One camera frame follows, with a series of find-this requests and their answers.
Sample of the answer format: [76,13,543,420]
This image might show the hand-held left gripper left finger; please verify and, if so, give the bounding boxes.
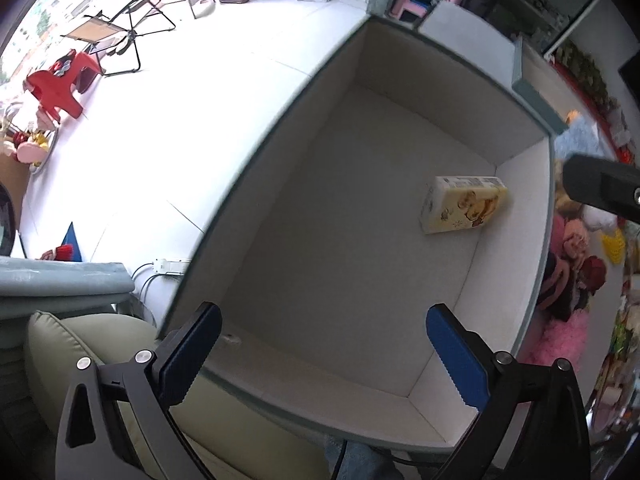
[55,301,223,480]

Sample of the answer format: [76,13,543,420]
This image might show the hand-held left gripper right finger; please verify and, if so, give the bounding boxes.
[426,303,592,480]

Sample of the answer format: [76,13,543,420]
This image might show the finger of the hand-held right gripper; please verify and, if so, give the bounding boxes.
[561,154,640,223]

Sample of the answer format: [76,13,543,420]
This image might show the grey fabric storage box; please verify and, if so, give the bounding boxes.
[156,14,557,453]

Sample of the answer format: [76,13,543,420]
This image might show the pile of plush toys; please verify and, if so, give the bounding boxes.
[537,195,628,322]

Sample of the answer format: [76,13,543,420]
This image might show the white power strip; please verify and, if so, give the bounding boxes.
[152,258,193,276]

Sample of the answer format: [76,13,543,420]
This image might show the pale green cushion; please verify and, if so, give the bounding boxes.
[25,311,331,480]

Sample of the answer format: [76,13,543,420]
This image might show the light pink fluffy cloth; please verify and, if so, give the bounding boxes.
[522,310,591,367]

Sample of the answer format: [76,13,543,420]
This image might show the yellow tissue pack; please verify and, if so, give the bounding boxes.
[420,175,508,235]

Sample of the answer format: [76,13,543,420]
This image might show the person's jeans leg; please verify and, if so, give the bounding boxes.
[325,442,406,480]

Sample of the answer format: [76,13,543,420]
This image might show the grey-blue sofa armrest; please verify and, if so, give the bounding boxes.
[0,256,136,351]

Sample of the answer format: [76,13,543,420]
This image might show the blue triangular toy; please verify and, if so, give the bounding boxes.
[60,221,83,262]

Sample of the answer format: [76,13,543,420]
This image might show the tray of plush toys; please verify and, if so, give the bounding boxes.
[0,110,57,175]

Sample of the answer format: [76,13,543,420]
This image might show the red plastic stool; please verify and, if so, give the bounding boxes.
[25,50,106,121]

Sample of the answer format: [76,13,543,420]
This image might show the black folding chair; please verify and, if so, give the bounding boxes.
[61,0,177,78]

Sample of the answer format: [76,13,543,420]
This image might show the white power cable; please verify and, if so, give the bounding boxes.
[131,262,162,322]

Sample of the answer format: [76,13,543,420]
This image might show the black cable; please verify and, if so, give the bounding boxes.
[330,440,352,480]

